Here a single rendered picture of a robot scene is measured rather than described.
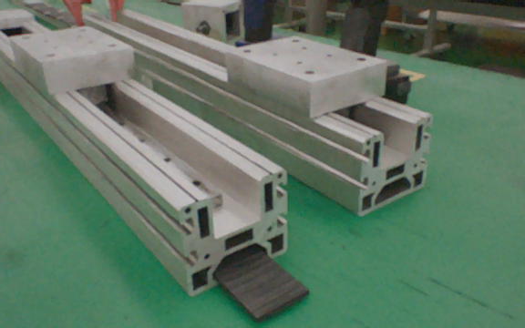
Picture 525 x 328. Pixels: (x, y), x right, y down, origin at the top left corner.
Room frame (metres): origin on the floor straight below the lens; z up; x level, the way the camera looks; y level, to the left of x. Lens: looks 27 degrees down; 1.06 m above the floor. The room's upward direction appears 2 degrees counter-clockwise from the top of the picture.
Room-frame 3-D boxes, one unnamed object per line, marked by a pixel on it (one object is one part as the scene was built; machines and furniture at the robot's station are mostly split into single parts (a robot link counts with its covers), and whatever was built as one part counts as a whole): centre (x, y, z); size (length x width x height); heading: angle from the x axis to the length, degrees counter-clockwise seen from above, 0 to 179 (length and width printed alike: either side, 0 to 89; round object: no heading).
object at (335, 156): (0.78, 0.10, 0.82); 0.80 x 0.10 x 0.09; 35
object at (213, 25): (1.14, 0.11, 0.83); 0.11 x 0.10 x 0.10; 150
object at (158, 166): (0.67, 0.25, 0.82); 0.80 x 0.10 x 0.09; 35
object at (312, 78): (0.58, -0.05, 0.87); 0.16 x 0.11 x 0.07; 35
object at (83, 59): (0.67, 0.25, 0.87); 0.16 x 0.11 x 0.07; 35
